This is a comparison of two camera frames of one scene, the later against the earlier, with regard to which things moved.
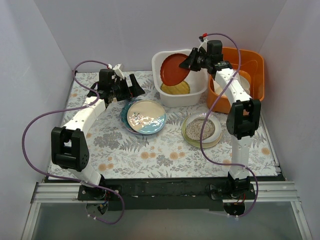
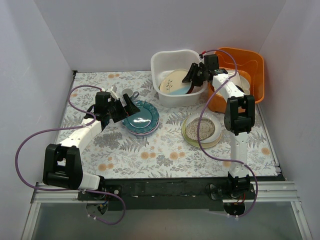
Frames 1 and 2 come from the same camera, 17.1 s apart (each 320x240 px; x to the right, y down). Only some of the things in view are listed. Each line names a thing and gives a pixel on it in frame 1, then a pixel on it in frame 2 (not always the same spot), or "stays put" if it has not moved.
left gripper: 128,86 to 120,109
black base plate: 162,193 stays put
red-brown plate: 172,74 to 191,89
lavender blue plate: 131,130 to 146,133
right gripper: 196,59 to 197,74
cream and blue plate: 146,116 to 172,83
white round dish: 245,84 stays put
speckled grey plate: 194,127 stays put
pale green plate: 195,143 stays put
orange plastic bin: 249,62 stays put
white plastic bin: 198,81 stays put
